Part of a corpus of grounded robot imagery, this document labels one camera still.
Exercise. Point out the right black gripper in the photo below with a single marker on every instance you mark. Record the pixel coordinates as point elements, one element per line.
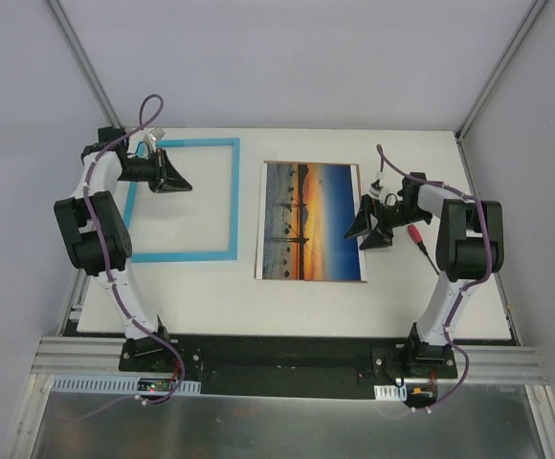
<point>379,216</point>

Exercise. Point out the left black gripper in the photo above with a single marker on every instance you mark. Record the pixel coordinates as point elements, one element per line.
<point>161,170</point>

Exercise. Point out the red handled screwdriver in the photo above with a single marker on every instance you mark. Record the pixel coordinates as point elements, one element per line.
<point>417,239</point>

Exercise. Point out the blue wooden picture frame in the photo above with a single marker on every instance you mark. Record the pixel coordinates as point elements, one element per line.
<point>231,253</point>

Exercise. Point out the sunset fishing photo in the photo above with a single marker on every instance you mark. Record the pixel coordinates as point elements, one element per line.
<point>305,210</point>

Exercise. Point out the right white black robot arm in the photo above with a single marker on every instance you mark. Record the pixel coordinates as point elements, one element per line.
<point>469,248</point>

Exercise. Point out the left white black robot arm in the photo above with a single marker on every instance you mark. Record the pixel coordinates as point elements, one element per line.
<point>98,241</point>

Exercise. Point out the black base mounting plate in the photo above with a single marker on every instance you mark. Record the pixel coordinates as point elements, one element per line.
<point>317,368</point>

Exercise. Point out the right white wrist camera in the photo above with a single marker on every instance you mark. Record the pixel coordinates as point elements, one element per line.
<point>377,187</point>

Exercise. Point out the right white slotted cable duct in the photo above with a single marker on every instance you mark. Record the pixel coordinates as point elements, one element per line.
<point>390,393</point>

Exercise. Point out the white slotted cable duct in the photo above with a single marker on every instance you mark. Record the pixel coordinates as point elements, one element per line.
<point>390,393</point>
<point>122,385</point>

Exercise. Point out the left aluminium corner post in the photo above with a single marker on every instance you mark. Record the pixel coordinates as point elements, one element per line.
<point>83,61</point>

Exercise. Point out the aluminium corner post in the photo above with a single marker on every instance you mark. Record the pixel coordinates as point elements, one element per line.
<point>529,20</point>
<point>83,61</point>

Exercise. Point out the aluminium front rail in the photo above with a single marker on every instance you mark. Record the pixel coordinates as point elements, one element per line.
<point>100,356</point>

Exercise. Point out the right aluminium corner post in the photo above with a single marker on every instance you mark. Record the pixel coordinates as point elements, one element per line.
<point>529,20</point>

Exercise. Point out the left white slotted cable duct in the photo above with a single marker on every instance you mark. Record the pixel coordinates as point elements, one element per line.
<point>122,385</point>

